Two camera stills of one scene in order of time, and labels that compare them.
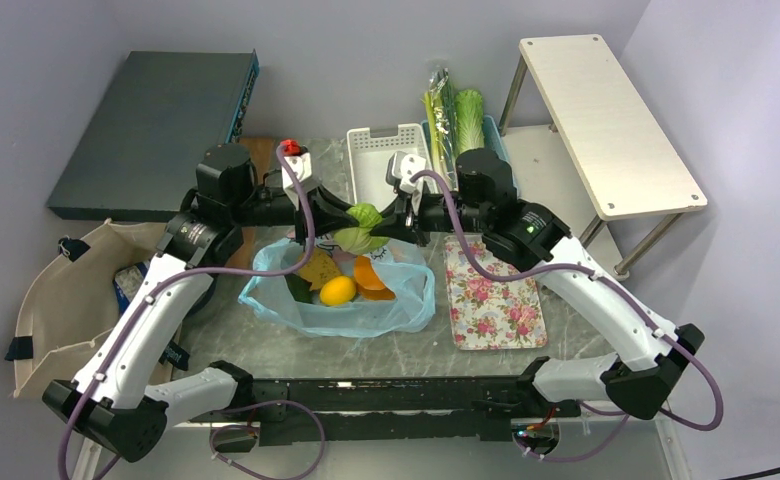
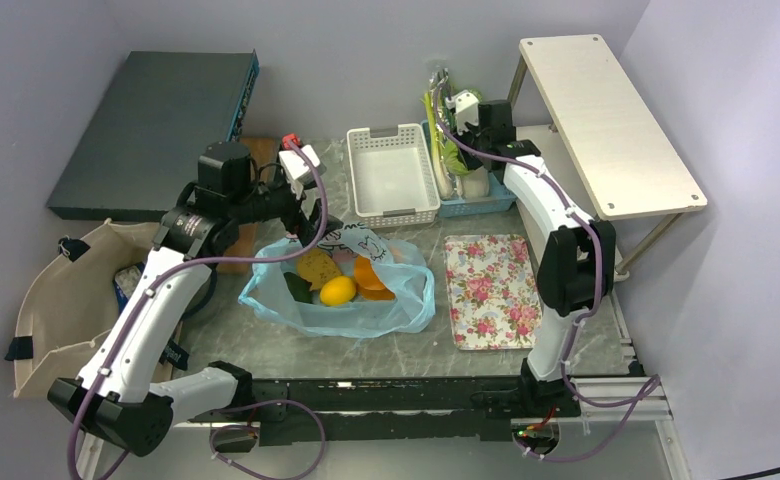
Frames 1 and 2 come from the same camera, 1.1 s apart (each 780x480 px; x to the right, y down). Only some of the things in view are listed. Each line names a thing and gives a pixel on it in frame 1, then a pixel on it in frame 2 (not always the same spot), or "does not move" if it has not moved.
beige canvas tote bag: (71, 303) does not move
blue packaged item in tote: (126, 280) does not move
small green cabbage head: (358, 240) → (452, 158)
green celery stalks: (439, 149) does not move
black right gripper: (407, 224) → (471, 130)
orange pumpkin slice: (369, 284) does not move
